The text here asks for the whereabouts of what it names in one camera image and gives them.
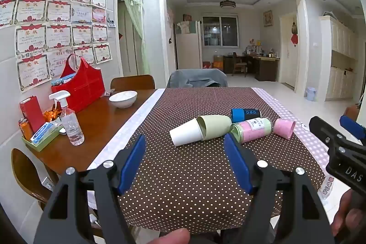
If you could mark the dark wooden desk chair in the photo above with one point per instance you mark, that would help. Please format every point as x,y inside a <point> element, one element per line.
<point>238,65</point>

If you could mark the blue and black cup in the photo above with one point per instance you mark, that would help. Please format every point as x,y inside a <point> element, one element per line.
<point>246,115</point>

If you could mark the small framed wall picture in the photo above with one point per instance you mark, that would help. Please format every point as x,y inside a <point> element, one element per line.
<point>268,18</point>

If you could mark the brown polka dot tablecloth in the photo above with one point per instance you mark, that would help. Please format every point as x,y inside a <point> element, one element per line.
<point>188,189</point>

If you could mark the white refrigerator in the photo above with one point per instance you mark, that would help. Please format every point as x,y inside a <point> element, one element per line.
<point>187,49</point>

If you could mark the person's left hand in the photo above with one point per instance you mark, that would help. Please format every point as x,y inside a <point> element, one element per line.
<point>168,237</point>

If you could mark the white door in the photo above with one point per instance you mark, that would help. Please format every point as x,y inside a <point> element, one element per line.
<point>288,61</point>

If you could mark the green curtain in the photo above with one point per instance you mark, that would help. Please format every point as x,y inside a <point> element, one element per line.
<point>135,12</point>

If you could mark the clear spray bottle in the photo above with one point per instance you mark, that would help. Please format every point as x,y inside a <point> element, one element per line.
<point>73,126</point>

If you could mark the blue tissue pack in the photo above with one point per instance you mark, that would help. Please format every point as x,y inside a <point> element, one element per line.
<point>44,132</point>

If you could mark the blue bin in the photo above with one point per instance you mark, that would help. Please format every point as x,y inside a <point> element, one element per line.
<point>310,94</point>

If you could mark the red tote bag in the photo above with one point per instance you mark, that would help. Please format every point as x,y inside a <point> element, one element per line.
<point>83,86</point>

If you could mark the red box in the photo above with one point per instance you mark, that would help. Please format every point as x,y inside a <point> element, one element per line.
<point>31,112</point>

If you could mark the wooden dining table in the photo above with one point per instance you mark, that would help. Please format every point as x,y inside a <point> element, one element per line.
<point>100,124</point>

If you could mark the green tray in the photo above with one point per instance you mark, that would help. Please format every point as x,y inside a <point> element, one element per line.
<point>43,146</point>

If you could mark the white bowl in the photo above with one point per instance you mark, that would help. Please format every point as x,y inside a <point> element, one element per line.
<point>123,98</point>

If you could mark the dark wooden desk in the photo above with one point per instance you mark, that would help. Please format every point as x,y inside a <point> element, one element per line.
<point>263,68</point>

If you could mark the person's right hand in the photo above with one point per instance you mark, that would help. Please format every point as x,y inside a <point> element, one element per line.
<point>340,211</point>

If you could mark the chair with grey jacket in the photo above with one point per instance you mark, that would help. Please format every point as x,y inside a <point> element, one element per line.
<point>197,78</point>

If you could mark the orange can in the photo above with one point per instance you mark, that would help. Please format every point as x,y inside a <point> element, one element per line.
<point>25,129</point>

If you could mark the pink and green labelled cup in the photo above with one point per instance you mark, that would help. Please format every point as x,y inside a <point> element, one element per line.
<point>251,129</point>

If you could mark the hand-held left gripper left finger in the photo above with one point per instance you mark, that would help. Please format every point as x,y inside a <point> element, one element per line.
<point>132,164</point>

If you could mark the wall of award certificates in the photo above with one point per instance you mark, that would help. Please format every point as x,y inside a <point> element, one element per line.
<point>57,32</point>

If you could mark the white wall cabinet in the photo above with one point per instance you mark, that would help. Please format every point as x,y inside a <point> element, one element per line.
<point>340,61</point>

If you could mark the red hanging ornament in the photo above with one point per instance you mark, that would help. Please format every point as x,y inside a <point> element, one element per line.
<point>294,35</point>

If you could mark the orange snack packets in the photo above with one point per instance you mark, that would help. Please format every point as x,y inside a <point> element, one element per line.
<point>52,114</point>

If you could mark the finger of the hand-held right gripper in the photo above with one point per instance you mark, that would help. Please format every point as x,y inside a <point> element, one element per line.
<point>353,126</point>
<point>323,128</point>

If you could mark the pale green cup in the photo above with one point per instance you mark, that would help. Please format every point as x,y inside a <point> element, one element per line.
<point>217,126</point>

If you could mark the window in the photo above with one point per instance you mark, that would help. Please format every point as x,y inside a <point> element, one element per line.
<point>220,31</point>

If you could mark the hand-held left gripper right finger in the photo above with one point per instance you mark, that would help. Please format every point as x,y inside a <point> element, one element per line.
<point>236,164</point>

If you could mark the white paper cup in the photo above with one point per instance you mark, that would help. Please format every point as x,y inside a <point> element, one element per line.
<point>184,134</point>

